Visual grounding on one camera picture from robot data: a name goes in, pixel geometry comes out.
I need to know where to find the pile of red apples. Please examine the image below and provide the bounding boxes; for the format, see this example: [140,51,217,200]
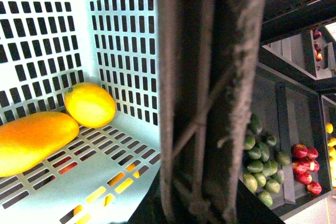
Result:
[291,143,322,195]

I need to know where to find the yellow orange mango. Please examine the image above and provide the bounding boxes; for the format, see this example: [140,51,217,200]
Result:
[1,112,79,177]

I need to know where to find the black shelf frame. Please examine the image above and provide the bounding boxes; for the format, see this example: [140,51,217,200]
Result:
[252,0,335,223]

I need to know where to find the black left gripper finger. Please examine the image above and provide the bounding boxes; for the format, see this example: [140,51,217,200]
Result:
[157,0,265,223]

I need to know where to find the light blue plastic basket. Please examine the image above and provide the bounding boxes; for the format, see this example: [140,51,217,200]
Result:
[1,0,161,223]

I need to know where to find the pile of green limes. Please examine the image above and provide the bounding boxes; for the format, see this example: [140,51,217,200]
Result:
[242,113,290,208]

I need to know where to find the yellow lemons at edge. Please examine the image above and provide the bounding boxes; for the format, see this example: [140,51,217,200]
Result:
[325,122,335,167]

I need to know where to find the yellow lemon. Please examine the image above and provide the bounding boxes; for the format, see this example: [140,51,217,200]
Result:
[65,82,117,128]

